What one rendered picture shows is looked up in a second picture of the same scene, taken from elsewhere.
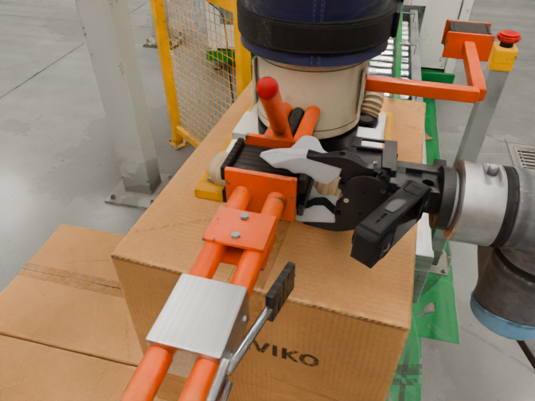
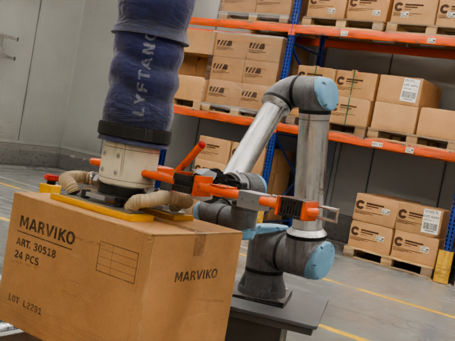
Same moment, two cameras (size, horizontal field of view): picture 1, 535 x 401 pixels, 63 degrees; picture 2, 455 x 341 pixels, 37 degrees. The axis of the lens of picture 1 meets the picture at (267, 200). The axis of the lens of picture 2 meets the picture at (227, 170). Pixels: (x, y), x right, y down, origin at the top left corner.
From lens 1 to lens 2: 1.86 m
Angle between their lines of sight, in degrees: 73
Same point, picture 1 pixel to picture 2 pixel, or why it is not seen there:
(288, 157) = (205, 170)
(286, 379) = (204, 296)
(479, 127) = not seen: hidden behind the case
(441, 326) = not seen: outside the picture
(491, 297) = (243, 222)
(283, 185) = (210, 179)
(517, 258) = not seen: hidden behind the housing
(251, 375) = (190, 306)
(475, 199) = (242, 178)
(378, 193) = (224, 181)
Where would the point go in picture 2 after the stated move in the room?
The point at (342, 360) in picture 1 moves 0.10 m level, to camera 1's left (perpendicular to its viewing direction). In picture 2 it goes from (225, 264) to (212, 268)
